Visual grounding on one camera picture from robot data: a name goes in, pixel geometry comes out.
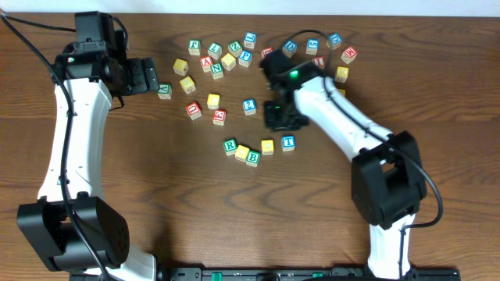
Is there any blue T block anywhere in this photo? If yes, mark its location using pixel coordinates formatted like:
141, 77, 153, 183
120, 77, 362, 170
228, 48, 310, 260
281, 135, 296, 151

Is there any yellow O block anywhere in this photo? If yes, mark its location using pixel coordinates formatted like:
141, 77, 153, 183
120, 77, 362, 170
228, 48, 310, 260
234, 145, 250, 162
261, 139, 274, 155

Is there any green B block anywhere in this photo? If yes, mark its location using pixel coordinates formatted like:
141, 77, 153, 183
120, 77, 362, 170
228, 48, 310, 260
245, 151, 261, 167

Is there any green R block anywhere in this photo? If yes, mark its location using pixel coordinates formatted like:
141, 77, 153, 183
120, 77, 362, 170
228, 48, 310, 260
223, 138, 238, 156

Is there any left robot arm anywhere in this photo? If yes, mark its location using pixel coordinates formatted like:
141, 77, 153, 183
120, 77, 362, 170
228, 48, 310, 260
17, 12, 166, 280

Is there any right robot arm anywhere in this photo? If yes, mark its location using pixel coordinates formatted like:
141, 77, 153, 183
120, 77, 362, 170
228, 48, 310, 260
259, 50, 427, 279

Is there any blue 2 block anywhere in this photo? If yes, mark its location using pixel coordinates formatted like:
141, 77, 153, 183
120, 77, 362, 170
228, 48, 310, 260
242, 98, 256, 116

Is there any red block bottom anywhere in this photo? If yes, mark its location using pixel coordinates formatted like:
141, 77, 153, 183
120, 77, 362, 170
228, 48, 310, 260
212, 109, 227, 126

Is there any red I block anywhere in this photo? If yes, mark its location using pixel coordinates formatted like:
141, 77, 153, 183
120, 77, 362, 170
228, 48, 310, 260
312, 56, 326, 68

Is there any blue D block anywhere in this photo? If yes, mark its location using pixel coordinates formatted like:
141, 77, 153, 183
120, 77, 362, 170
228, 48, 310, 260
282, 40, 298, 58

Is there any red U block upper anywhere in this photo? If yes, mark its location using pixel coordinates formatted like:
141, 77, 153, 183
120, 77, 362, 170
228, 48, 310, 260
261, 48, 273, 59

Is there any red u block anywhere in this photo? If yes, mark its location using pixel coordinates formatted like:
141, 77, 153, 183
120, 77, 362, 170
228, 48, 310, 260
261, 48, 273, 59
186, 101, 202, 120

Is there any blue P block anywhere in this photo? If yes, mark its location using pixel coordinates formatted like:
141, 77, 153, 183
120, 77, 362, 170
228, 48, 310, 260
238, 50, 253, 67

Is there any yellow block above red pair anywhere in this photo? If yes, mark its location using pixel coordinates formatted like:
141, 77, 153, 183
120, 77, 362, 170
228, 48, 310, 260
207, 94, 220, 110

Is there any yellow K block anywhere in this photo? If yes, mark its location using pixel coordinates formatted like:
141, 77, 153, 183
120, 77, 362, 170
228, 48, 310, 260
334, 66, 349, 83

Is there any yellow block near N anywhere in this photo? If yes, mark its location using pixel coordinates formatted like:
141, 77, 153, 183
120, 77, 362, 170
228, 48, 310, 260
221, 53, 237, 71

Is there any blue S block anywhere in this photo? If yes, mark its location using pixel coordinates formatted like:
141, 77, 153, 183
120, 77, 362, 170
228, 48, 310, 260
305, 38, 320, 55

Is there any green V block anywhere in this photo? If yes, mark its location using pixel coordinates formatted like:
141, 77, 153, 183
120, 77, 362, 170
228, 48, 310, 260
157, 84, 172, 99

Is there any green N block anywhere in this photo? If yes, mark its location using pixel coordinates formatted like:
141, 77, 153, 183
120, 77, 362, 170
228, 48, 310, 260
210, 62, 223, 80

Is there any green Z block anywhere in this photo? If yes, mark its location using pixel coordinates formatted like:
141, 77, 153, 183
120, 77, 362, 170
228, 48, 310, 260
228, 41, 243, 58

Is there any yellow block far left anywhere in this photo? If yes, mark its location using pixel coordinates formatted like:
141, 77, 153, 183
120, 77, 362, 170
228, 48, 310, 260
173, 59, 189, 76

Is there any blue block top centre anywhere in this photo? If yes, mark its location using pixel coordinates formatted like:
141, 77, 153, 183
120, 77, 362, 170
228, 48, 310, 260
244, 32, 257, 49

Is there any red U block lower left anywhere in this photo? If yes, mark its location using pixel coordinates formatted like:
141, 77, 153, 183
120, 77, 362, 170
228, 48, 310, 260
186, 101, 202, 120

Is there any red M block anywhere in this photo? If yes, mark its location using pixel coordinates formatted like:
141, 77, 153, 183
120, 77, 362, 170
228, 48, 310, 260
341, 46, 358, 64

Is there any red A block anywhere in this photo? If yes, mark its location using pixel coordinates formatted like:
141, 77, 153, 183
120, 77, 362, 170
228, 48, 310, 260
200, 56, 213, 73

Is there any green L block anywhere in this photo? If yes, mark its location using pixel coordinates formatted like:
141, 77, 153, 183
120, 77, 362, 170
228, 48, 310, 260
208, 42, 223, 60

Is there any yellow block lower left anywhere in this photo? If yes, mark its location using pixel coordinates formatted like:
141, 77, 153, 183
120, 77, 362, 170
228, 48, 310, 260
180, 76, 196, 94

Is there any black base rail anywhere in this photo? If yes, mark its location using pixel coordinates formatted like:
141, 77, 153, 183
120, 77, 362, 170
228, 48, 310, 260
158, 267, 462, 281

